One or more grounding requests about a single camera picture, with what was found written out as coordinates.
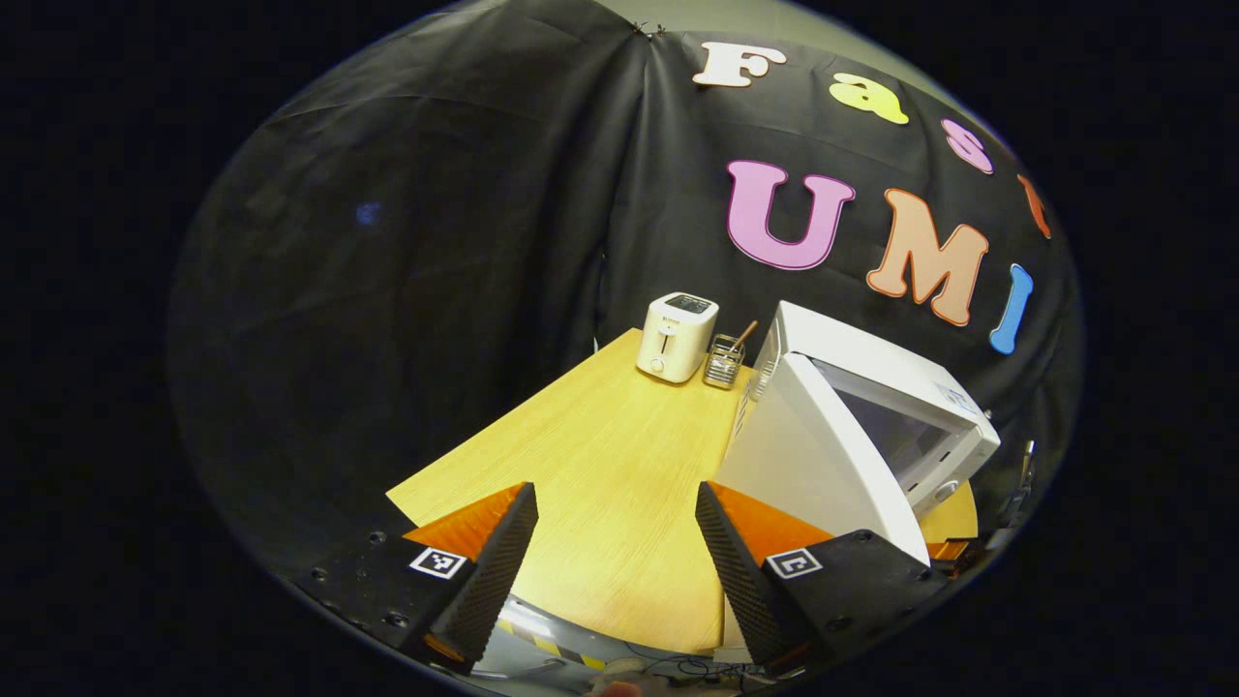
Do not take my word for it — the yellow black striped tape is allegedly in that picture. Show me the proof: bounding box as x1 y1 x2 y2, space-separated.
497 618 609 671

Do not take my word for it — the wire utensil holder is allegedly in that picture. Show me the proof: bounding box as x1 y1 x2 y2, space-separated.
703 334 746 390

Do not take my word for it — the black backdrop cloth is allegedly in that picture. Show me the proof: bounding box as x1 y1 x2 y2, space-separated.
166 0 1085 582

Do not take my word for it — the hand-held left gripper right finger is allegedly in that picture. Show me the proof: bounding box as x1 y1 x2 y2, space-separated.
694 480 951 676

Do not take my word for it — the white microwave oven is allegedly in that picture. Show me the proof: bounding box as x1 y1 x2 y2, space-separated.
714 300 1003 667

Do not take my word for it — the white toaster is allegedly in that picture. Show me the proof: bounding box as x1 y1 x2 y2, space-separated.
636 291 720 384

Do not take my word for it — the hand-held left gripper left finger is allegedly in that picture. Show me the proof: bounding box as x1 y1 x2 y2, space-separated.
290 481 540 677

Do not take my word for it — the black cable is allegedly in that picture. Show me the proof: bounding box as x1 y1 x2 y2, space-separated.
624 644 766 683

